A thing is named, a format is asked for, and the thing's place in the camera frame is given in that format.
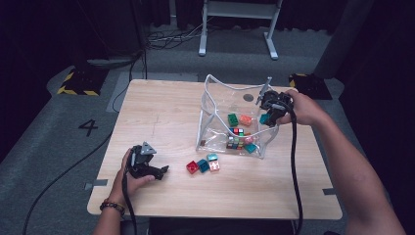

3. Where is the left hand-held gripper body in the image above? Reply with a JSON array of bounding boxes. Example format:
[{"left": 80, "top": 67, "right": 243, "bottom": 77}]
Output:
[{"left": 126, "top": 141, "right": 158, "bottom": 179}]

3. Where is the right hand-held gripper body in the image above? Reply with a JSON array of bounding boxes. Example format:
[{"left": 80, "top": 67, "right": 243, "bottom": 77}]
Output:
[{"left": 256, "top": 76, "right": 294, "bottom": 116}]

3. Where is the dark teal toy brick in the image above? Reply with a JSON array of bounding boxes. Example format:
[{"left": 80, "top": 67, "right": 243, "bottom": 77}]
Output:
[{"left": 196, "top": 159, "right": 210, "bottom": 173}]

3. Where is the clear plastic bag white trim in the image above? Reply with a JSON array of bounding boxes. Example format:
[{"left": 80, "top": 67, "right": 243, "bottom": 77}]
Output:
[{"left": 195, "top": 73, "right": 283, "bottom": 161}]

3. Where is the person's right hand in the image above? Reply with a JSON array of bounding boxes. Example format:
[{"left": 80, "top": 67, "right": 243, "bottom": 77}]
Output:
[{"left": 276, "top": 89, "right": 322, "bottom": 126}]

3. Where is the person's left hand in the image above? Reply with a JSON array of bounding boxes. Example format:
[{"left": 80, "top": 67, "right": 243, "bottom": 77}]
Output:
[{"left": 109, "top": 149, "right": 157, "bottom": 205}]

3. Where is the black yellow striped base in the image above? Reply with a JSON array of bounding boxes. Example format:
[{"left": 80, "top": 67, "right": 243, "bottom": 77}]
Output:
[
  {"left": 57, "top": 65, "right": 111, "bottom": 97},
  {"left": 288, "top": 72, "right": 333, "bottom": 101}
]

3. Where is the multicoloured puzzle cube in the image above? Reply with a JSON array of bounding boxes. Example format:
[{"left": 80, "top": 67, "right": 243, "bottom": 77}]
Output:
[{"left": 225, "top": 126, "right": 247, "bottom": 151}]

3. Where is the person's dark clothing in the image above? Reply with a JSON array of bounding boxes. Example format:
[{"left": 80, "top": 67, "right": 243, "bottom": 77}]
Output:
[{"left": 120, "top": 216, "right": 298, "bottom": 235}]

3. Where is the grey column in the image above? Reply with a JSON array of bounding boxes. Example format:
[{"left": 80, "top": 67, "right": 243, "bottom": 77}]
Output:
[{"left": 312, "top": 0, "right": 375, "bottom": 79}]

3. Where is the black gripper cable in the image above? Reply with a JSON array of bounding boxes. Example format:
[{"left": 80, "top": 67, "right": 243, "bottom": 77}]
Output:
[
  {"left": 288, "top": 107, "right": 304, "bottom": 235},
  {"left": 121, "top": 170, "right": 139, "bottom": 235}
]

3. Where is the beaded bracelet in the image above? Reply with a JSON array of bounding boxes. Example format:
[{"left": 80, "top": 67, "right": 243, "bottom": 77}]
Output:
[{"left": 99, "top": 198, "right": 126, "bottom": 216}]

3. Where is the long black floor cable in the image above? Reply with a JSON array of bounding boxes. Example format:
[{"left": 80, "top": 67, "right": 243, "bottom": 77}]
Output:
[{"left": 22, "top": 48, "right": 148, "bottom": 235}]

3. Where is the white metal desk frame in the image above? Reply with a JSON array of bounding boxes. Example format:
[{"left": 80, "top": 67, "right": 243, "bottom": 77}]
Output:
[{"left": 198, "top": 0, "right": 284, "bottom": 61}]

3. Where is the bundle of floor cables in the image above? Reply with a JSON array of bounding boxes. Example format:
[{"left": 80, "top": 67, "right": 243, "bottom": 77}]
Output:
[{"left": 145, "top": 23, "right": 205, "bottom": 51}]

